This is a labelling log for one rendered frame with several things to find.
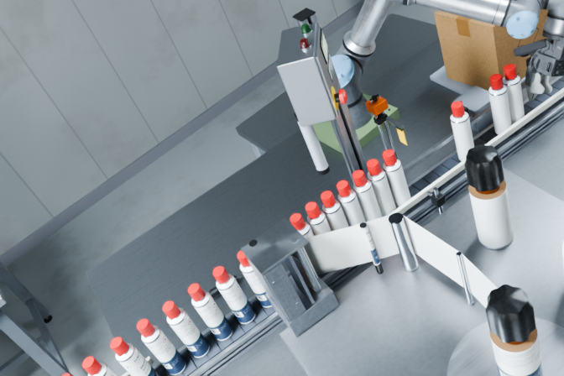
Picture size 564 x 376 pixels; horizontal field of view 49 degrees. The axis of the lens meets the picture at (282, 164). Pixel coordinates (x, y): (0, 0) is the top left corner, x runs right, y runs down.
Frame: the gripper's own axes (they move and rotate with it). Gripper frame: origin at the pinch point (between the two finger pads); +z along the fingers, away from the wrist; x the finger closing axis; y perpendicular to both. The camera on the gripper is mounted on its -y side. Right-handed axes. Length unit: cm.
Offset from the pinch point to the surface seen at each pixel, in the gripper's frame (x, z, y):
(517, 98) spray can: -9.0, -0.6, 2.7
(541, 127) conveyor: 1.8, 8.1, 5.9
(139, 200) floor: -54, 139, -206
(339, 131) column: -60, 11, -13
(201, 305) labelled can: -106, 49, 3
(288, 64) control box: -86, -12, -2
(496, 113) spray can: -14.4, 4.3, 1.2
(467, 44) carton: -3.7, -8.9, -26.0
